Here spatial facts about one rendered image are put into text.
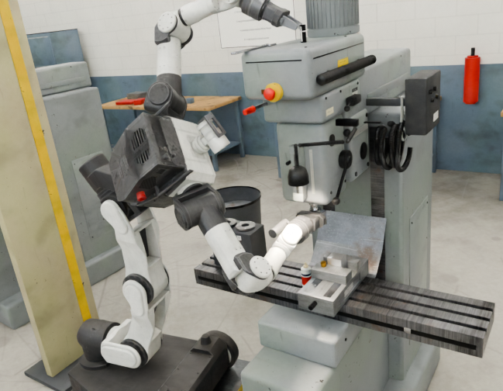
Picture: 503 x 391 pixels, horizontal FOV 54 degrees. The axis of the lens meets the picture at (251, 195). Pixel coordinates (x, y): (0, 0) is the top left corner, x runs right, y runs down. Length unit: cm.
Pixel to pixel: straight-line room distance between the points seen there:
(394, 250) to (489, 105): 383
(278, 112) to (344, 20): 43
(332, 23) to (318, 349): 121
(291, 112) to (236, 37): 539
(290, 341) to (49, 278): 171
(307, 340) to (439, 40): 454
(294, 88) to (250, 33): 537
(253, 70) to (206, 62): 579
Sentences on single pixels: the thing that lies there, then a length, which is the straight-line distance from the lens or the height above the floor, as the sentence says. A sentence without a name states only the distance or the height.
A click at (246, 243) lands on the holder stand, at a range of 218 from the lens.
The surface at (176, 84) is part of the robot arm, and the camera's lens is 186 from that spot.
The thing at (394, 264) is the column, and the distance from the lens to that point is 240.
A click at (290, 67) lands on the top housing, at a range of 161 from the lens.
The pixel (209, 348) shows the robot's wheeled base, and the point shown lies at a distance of 236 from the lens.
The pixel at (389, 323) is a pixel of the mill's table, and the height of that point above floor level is 89.
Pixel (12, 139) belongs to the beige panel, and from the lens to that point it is 300.
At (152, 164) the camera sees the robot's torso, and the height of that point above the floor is 160.
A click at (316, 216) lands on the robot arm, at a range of 192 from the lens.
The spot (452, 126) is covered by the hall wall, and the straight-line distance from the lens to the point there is 612.
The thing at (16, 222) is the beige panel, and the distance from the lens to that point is 306.
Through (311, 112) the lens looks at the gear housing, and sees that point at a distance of 172.
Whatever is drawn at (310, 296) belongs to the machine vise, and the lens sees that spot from 192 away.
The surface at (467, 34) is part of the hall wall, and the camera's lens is 595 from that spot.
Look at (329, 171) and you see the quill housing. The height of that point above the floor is 145.
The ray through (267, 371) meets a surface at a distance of 202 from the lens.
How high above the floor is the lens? 203
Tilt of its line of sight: 21 degrees down
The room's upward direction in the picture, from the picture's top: 7 degrees counter-clockwise
